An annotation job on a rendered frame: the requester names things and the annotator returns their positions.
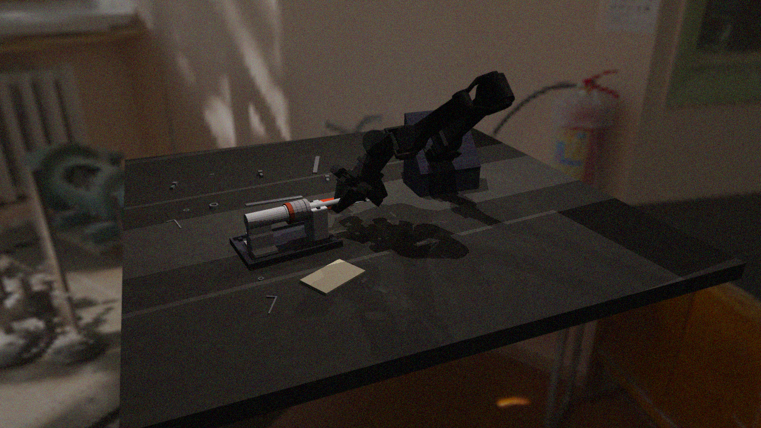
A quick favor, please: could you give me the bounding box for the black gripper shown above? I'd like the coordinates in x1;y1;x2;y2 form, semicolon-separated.
329;155;383;214

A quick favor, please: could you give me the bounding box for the red-brown ring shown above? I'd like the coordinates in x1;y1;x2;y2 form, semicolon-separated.
283;203;295;225

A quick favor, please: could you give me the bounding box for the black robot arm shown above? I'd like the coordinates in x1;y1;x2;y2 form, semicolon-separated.
362;71;515;169

